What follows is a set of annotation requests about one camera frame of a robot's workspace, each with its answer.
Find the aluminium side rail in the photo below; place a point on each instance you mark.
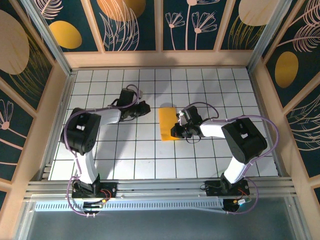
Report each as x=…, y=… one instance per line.
x=67, y=87
x=260, y=100

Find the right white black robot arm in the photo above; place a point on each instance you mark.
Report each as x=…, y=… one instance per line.
x=245, y=140

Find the aluminium corner post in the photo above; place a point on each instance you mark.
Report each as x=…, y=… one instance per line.
x=53, y=42
x=271, y=32

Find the yellow paper sheet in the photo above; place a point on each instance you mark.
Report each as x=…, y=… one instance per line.
x=166, y=122

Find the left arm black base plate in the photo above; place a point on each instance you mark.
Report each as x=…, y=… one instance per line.
x=111, y=186

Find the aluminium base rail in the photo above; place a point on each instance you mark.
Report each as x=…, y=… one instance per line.
x=160, y=190

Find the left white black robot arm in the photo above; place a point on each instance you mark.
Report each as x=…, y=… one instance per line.
x=82, y=130

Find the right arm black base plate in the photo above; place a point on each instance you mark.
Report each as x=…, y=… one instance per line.
x=212, y=188

